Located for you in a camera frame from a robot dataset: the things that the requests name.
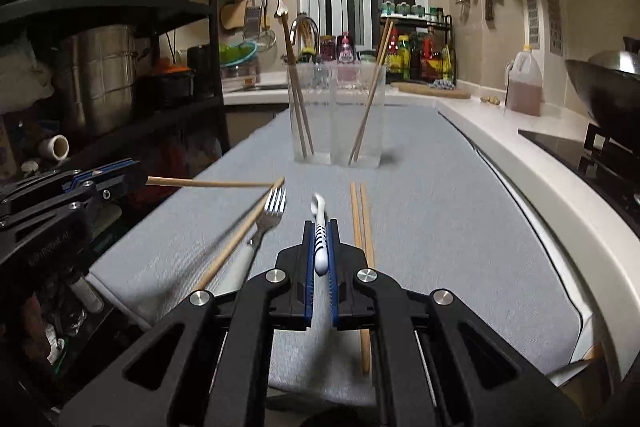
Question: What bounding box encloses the wide white wall vent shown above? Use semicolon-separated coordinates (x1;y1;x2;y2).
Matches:
545;0;563;58

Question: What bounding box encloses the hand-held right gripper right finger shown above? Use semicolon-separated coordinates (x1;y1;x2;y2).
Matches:
327;219;586;427

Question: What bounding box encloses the white spoon zebra striped handle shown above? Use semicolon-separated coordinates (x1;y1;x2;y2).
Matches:
310;193;331;277

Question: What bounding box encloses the red stand-up pouch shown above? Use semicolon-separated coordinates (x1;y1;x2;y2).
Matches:
336;33;357;64

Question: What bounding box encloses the black wire spice rack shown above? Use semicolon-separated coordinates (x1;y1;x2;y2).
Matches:
378;13;457;84

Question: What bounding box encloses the green plastic basin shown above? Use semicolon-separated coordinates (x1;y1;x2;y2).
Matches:
218;44;258;68

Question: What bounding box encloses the hanging wooden board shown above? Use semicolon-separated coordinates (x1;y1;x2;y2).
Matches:
220;0;248;32

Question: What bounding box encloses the narrow white wall vent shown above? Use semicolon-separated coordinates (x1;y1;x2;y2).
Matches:
524;0;540;50

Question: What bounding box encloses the steel wok lid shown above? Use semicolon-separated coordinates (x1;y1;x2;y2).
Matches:
587;37;640;75

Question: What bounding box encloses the large steel stockpot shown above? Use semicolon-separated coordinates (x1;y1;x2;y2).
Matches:
52;24;138;135

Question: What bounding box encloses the black metal shelf rack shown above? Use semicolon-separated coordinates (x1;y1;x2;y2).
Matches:
0;0;283;228

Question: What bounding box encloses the hanging metal grater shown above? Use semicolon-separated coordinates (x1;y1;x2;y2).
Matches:
243;0;264;32

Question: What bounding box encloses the black glass gas cooktop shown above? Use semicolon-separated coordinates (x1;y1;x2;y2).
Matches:
517;122;640;238

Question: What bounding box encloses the black container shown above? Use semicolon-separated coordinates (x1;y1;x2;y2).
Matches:
186;44;221;100

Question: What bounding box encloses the hanging wire strainer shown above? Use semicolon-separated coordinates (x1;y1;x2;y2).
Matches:
242;29;276;54

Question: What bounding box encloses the white plastic bag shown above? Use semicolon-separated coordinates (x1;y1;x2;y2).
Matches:
0;37;53;112

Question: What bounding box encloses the black wok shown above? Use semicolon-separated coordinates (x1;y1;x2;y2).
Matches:
565;37;640;140

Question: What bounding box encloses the grey fabric mat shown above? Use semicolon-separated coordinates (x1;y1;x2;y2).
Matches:
87;104;596;408

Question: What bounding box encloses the steel sink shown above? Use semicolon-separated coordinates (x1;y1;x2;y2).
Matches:
225;83;291;96

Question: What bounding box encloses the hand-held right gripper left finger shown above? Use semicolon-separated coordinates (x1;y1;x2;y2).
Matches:
57;219;321;427

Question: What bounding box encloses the white handled metal fork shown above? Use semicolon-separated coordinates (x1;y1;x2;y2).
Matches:
215;187;288;298

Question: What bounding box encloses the clear plastic utensil holder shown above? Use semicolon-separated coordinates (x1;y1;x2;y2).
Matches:
287;61;387;168

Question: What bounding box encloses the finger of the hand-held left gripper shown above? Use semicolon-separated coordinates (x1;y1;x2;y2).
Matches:
0;158;142;208
0;172;149;265

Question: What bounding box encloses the row of green-lidded spice jars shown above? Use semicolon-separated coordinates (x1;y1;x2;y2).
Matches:
381;1;445;20

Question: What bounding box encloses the white ceramic cup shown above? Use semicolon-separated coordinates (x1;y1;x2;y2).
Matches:
39;134;69;162

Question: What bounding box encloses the plastic cooking oil jug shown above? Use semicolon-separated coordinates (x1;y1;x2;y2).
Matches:
505;44;544;116

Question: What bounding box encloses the black pot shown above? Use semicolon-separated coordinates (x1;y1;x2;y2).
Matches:
135;67;196;108

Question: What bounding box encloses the row of condiment bottles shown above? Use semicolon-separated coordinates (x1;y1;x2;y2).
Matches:
382;29;453;82

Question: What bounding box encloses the round wooden cutting board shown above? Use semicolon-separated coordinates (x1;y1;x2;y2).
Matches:
390;81;472;99

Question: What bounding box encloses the steel kitchen faucet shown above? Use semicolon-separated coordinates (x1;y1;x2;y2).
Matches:
290;17;321;58

